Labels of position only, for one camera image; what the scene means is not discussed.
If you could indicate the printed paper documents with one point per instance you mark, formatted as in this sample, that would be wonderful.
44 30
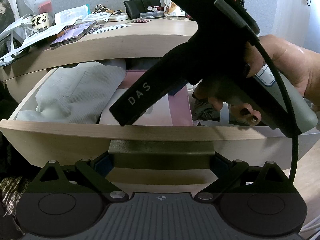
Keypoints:
20 36

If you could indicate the white blue sachet packet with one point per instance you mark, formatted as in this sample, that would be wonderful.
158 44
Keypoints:
98 17

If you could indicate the blue white mask packet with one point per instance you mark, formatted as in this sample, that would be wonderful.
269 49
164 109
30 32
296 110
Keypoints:
72 14

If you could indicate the framed portrait picture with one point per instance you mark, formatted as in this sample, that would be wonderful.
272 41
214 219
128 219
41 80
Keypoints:
8 13

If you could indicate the tea bottle with white label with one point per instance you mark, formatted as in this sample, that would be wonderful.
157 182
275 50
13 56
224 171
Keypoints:
173 11

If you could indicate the braided rope toy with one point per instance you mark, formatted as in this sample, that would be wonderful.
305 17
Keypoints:
100 8

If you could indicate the small clear plastic box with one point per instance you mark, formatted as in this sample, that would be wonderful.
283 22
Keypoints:
152 14

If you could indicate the folded white cloth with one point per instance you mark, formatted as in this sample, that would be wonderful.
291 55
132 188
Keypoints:
75 95

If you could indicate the black white patterned mug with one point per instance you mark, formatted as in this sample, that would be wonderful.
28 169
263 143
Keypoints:
41 21

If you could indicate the clear plastic bag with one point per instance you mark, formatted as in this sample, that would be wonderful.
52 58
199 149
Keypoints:
41 6

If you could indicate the black wallet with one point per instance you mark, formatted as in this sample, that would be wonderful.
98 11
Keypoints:
135 7

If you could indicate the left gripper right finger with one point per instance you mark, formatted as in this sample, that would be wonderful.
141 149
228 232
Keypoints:
256 200

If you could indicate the red patterned sticker card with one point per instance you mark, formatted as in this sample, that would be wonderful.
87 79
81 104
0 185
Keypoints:
139 20

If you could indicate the smartphone with lit screen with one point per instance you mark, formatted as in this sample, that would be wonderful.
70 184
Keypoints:
72 34

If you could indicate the wooden desk drawer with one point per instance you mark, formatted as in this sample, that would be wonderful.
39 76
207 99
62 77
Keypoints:
40 142

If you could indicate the person's right hand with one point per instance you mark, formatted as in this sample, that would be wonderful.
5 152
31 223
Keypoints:
299 65

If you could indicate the white business card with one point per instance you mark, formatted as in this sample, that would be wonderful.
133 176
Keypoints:
114 27

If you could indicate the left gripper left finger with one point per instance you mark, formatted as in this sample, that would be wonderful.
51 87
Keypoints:
62 201

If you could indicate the white charger block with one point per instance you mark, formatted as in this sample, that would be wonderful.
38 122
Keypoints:
118 17

